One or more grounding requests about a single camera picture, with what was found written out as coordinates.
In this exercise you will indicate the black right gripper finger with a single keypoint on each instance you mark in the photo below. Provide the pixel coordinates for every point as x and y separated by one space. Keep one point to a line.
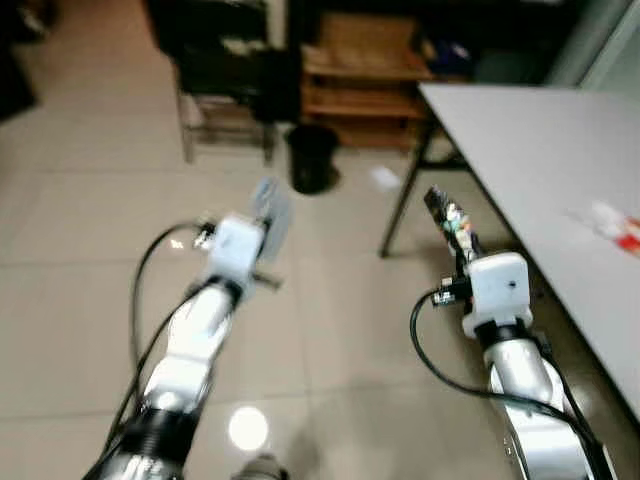
461 246
474 247

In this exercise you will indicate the dark snack wrapper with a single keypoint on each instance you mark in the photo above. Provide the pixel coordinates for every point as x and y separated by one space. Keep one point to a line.
445 212

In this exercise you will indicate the white plastic trash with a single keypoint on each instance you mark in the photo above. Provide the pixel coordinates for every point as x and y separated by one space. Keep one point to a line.
272 215

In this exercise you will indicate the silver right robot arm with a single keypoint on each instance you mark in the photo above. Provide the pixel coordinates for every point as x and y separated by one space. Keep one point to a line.
520 380

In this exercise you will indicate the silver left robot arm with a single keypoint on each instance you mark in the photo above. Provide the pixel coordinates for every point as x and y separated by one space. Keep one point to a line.
195 340

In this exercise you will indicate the small round black rubbish bin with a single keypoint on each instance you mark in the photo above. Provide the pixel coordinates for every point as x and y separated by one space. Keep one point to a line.
312 160

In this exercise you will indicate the black table leg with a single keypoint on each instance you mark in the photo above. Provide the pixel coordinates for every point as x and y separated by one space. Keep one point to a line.
394 225

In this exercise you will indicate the red orange snack packet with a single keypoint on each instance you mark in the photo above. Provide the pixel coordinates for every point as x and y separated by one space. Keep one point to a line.
628 240

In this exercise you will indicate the wooden slat pallet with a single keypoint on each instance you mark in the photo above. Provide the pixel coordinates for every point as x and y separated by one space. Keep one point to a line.
360 100

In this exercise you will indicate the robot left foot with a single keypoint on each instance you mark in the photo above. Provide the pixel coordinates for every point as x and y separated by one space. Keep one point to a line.
260 468

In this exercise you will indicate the blue printed box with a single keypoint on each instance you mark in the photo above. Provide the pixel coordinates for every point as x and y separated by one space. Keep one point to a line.
450 55

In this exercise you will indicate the brown cardboard box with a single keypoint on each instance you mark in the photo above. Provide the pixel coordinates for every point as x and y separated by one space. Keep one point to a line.
365 40

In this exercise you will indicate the black storage shelf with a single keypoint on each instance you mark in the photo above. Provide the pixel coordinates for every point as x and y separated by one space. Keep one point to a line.
290 20

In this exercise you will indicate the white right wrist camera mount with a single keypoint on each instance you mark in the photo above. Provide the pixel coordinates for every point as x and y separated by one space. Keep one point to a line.
497 290

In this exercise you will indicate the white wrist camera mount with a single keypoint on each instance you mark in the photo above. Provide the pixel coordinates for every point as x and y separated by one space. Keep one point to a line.
235 250
497 290

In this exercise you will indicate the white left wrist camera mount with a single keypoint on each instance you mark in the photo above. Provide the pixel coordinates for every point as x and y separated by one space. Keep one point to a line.
235 250

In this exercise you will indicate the black metal frame chair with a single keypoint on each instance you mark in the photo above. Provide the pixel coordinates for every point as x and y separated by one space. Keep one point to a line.
215 70

